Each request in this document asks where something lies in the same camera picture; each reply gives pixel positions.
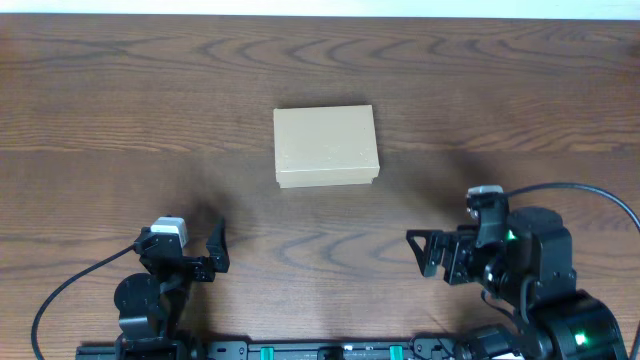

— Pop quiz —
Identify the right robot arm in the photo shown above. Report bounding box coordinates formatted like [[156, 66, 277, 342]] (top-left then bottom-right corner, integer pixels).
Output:
[[406, 193, 627, 360]]

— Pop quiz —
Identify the left black cable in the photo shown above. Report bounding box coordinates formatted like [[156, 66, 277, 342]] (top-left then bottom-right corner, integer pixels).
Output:
[[29, 243, 137, 360]]

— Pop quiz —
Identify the brown cardboard box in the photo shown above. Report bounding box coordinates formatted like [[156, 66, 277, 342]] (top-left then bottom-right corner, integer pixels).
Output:
[[273, 105, 380, 188]]

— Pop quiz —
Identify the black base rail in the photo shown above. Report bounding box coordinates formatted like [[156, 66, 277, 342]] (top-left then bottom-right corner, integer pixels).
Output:
[[74, 337, 526, 360]]

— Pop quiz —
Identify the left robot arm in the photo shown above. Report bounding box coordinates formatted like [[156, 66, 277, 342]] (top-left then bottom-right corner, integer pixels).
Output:
[[114, 216, 230, 360]]

